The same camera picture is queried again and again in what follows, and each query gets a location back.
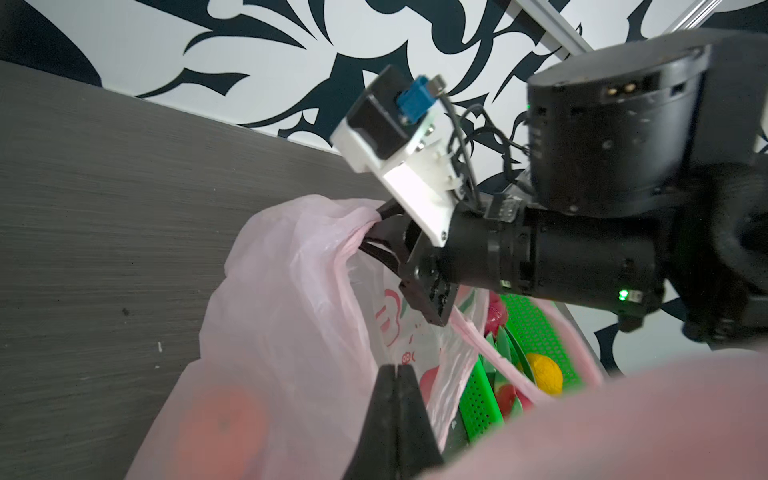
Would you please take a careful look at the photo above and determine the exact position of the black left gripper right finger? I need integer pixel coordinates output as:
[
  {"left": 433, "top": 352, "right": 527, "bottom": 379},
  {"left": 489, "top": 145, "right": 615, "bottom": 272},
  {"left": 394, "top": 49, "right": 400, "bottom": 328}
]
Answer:
[{"left": 395, "top": 365, "right": 444, "bottom": 479}]

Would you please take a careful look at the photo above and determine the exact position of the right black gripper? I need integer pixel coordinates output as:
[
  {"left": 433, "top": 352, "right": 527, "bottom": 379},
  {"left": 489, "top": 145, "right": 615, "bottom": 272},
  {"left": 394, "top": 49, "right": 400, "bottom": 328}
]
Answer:
[{"left": 359, "top": 200, "right": 664, "bottom": 327}]

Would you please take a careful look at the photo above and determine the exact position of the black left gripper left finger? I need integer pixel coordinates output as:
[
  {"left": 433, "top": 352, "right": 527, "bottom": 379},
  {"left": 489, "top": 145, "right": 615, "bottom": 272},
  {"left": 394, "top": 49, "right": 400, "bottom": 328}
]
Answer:
[{"left": 343, "top": 365, "right": 397, "bottom": 480}]

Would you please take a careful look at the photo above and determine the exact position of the pink plastic bag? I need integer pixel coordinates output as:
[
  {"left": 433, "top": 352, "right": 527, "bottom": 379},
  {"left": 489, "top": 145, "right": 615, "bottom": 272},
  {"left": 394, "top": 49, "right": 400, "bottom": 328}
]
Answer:
[{"left": 128, "top": 195, "right": 767, "bottom": 479}]

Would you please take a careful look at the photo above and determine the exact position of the red dragon fruit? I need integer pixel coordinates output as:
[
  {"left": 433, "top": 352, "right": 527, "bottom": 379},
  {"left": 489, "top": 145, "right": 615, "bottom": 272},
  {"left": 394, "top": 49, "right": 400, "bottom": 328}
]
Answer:
[{"left": 483, "top": 291, "right": 509, "bottom": 338}]

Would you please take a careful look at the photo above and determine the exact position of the orange fruit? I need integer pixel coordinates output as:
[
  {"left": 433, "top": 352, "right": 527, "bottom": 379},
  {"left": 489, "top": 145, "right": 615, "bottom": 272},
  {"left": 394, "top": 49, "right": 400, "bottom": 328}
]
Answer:
[{"left": 526, "top": 353, "right": 564, "bottom": 396}]

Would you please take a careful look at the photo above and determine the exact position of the round orange tangerine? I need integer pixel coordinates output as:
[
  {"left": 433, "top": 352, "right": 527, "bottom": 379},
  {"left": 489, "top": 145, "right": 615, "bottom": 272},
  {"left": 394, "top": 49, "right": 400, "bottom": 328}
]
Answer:
[{"left": 171, "top": 387, "right": 268, "bottom": 479}]

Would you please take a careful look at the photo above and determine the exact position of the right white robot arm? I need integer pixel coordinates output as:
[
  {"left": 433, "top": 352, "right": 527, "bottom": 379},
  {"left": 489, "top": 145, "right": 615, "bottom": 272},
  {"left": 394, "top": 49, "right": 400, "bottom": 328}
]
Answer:
[{"left": 361, "top": 29, "right": 767, "bottom": 347}]

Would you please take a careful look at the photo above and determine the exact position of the green plastic basket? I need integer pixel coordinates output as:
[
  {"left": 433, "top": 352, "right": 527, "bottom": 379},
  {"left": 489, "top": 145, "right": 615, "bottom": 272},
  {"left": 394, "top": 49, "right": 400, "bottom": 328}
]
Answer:
[{"left": 459, "top": 295, "right": 584, "bottom": 443}]

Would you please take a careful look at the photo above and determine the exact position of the aluminium frame rail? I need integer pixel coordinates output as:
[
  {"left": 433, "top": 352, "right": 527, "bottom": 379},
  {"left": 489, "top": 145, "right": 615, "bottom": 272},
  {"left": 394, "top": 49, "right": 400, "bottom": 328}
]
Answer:
[{"left": 513, "top": 0, "right": 722, "bottom": 56}]

